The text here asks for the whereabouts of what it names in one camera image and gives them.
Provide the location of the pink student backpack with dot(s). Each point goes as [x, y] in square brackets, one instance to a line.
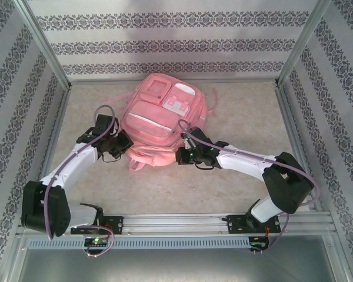
[153, 123]

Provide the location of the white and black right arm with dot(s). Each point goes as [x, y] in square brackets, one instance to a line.
[241, 160]

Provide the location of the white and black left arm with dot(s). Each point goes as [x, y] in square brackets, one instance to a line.
[70, 167]

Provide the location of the grey metal shelf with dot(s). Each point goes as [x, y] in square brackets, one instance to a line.
[176, 267]

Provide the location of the aluminium table edge rail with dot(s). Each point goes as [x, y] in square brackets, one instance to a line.
[60, 117]
[288, 117]
[106, 82]

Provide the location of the aluminium mounting rail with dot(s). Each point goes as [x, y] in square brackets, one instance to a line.
[170, 224]

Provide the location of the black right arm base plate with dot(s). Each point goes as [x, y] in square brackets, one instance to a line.
[238, 224]

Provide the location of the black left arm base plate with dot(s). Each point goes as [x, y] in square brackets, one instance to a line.
[114, 224]

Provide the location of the aluminium frame post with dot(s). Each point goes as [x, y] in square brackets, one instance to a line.
[42, 44]
[301, 44]

